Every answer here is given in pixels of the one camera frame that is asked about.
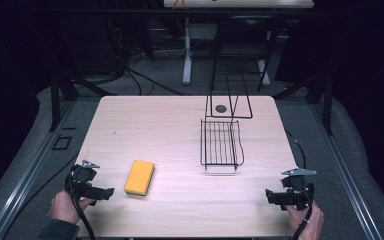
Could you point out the aluminium floor rail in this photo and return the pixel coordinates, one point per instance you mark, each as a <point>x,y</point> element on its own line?
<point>346,173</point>
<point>30,173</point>

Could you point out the person's right hand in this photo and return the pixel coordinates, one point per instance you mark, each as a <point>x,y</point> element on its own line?
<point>308,223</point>

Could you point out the black chair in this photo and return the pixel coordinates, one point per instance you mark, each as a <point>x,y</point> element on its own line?
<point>246,40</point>

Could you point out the dark round table grommet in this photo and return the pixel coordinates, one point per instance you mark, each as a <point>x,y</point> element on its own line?
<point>220,108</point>

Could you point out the black metal frame stand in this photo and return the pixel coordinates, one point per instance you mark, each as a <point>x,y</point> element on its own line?
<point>323,96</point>
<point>60,90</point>

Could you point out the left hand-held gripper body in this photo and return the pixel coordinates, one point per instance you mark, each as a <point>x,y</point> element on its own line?
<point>81,175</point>

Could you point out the person's left hand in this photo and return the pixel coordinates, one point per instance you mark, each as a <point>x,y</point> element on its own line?
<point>63,206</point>

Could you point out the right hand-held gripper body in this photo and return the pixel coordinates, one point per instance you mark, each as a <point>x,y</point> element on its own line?
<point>296,191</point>

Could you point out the yellow sponge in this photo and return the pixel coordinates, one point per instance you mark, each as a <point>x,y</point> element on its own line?
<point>139,177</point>

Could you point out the white desk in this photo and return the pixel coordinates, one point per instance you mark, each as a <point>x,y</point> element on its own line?
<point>238,3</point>

